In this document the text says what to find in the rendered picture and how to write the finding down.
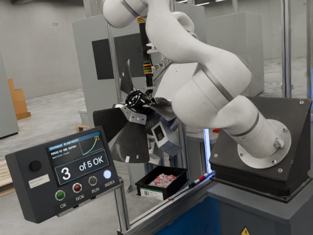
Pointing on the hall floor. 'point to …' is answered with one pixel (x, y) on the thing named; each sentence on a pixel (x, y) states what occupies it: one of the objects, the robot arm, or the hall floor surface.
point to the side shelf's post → (202, 158)
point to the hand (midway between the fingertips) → (145, 48)
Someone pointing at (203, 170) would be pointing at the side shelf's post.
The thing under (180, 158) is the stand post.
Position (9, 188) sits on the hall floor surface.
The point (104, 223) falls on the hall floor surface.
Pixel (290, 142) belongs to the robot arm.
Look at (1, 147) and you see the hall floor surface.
